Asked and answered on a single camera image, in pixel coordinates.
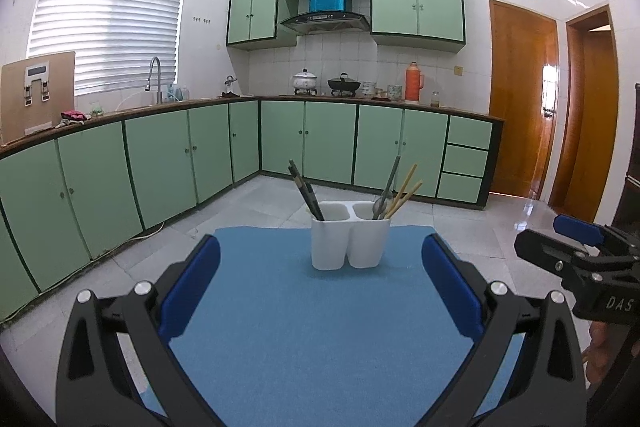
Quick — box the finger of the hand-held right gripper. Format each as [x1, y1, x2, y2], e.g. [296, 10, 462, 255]
[553, 214, 640, 258]
[514, 229, 609, 288]

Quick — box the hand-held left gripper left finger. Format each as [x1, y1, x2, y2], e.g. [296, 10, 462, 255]
[55, 234, 224, 427]

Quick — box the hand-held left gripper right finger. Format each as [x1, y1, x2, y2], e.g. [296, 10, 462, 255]
[422, 234, 592, 427]

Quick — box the wooden chopstick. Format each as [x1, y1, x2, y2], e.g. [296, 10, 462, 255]
[386, 163, 418, 219]
[390, 179, 424, 219]

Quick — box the metal spoon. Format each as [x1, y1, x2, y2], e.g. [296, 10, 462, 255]
[372, 155, 402, 222]

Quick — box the white utensil holder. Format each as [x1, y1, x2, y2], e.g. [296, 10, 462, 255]
[311, 201, 392, 271]

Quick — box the person's right hand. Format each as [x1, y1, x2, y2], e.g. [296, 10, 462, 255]
[585, 321, 640, 386]

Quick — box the blue table mat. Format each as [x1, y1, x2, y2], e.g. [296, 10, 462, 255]
[140, 226, 526, 427]

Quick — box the wooden door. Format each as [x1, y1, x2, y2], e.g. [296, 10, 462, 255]
[488, 0, 560, 208]

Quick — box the metal faucet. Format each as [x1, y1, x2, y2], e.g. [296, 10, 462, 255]
[145, 56, 163, 104]

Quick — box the orange thermos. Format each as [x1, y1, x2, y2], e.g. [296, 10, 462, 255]
[404, 61, 426, 102]

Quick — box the black wok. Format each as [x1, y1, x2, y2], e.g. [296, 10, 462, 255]
[327, 73, 362, 98]

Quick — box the gas stove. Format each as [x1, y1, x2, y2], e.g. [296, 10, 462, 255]
[280, 91, 368, 98]

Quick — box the white cooking pot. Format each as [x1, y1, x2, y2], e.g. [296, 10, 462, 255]
[291, 68, 319, 96]

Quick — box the white window blind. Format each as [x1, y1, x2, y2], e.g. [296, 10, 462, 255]
[27, 0, 193, 96]

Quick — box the range hood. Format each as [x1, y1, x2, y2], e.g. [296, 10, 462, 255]
[279, 0, 372, 35]

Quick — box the wooden door frame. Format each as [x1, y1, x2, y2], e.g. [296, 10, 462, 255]
[547, 4, 628, 224]

